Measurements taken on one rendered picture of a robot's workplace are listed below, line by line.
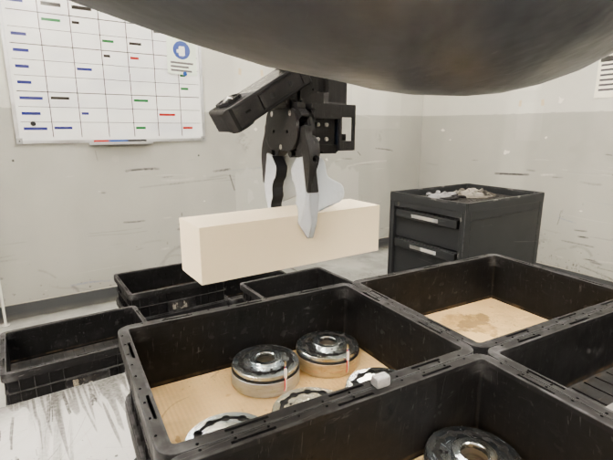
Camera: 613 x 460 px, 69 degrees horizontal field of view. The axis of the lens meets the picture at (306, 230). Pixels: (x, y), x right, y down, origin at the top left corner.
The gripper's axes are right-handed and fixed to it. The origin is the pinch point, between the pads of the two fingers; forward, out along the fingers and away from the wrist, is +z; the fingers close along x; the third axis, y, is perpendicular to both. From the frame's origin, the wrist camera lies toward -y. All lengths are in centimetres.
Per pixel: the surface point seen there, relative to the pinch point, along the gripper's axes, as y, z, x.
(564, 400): 18.5, 16.5, -25.1
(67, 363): -20, 51, 83
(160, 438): -18.4, 16.7, -7.6
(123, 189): 38, 30, 283
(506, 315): 55, 26, 4
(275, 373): 1.8, 23.7, 6.7
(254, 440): -11.3, 16.7, -12.5
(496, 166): 335, 20, 194
